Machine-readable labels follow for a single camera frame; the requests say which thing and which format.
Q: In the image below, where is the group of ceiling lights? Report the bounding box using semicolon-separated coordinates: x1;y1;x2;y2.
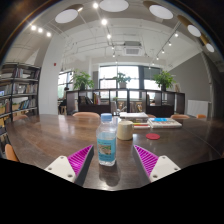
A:
29;0;216;64

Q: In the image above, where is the tall potted green plant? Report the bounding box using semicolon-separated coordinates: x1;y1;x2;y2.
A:
153;70;176;92

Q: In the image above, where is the tall dark bookshelf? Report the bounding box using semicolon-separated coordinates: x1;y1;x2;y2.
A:
0;61;42;128

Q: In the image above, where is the cream ceramic mug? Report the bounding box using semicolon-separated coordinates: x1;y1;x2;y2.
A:
116;120;135;141

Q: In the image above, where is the low dark shelf unit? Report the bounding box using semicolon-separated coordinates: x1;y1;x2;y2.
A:
65;88;186;118

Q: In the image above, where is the bushy potted green plant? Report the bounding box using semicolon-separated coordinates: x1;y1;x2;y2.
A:
72;69;95;91

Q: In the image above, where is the person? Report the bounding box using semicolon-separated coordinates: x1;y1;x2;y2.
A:
58;87;70;115

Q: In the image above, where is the small potted plant white pot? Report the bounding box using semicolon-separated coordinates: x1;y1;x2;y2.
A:
113;72;132;90

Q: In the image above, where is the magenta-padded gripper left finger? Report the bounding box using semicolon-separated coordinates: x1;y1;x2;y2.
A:
44;144;95;187

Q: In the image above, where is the large book blue cover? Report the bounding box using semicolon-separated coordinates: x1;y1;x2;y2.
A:
147;117;183;130

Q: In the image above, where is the white wall radiator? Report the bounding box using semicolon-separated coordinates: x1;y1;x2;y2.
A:
186;99;211;118

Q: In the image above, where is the stack of books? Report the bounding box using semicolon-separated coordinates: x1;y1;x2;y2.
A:
119;111;151;130

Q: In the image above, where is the clear water bottle blue cap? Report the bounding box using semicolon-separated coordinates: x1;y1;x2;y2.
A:
95;113;118;167

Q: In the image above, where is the flat round red coaster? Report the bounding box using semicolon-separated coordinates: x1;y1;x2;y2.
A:
145;133;161;141

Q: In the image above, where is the white ceiling air conditioner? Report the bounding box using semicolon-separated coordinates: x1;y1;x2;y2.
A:
121;41;144;57

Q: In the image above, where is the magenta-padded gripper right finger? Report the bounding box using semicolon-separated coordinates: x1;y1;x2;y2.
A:
131;144;182;187

